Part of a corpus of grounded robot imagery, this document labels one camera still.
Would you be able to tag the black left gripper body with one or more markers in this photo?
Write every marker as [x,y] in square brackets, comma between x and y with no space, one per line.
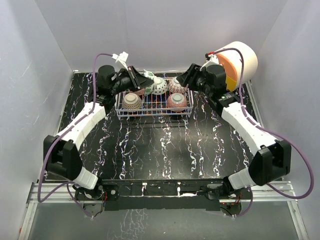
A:
[124,83]

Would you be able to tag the brown patterned bowl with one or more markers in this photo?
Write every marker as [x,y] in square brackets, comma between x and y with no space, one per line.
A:
[131,102]

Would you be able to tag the round white mini drawer cabinet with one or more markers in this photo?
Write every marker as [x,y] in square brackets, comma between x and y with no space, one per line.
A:
[232,64]

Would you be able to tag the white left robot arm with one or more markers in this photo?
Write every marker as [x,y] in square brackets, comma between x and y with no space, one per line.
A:
[61,152]

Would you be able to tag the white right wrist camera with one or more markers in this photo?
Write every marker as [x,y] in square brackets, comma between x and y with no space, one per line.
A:
[211,59]

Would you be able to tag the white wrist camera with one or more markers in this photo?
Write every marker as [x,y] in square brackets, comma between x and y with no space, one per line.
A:
[211,59]
[120,60]

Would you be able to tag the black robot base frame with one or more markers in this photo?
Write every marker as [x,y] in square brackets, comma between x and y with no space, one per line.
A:
[168,194]

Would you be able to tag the white wire dish rack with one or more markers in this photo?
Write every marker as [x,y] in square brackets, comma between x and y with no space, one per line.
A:
[154,105]

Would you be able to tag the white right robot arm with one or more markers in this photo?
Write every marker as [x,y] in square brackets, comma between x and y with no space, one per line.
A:
[271,157]

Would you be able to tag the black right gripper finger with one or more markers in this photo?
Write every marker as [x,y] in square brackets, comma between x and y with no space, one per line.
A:
[192,70]
[186,79]

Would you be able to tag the pink floral bowl back left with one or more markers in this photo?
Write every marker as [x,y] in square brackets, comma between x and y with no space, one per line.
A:
[140,92]

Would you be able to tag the aluminium rail frame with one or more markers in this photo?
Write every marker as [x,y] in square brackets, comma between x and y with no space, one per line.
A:
[200,146]

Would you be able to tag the pink floral bowl front right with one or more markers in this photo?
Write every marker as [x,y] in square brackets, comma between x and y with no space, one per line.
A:
[177,101]

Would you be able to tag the white bowl red lattice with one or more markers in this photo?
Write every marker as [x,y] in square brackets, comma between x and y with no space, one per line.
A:
[175,87]

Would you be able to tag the white bowl green leaves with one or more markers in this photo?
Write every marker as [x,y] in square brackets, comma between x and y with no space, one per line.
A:
[151,83]

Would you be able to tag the pink floral bowl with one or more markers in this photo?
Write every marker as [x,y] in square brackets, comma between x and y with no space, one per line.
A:
[140,92]
[177,101]

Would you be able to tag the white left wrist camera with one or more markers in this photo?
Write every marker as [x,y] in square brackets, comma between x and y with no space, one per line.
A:
[120,60]

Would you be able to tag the white bowl brown diamonds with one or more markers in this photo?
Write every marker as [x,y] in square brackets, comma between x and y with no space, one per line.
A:
[160,86]

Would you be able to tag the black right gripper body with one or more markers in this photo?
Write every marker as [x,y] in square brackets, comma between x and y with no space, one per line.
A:
[199,82]

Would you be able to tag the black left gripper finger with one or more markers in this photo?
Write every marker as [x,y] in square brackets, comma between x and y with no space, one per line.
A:
[134,84]
[143,81]

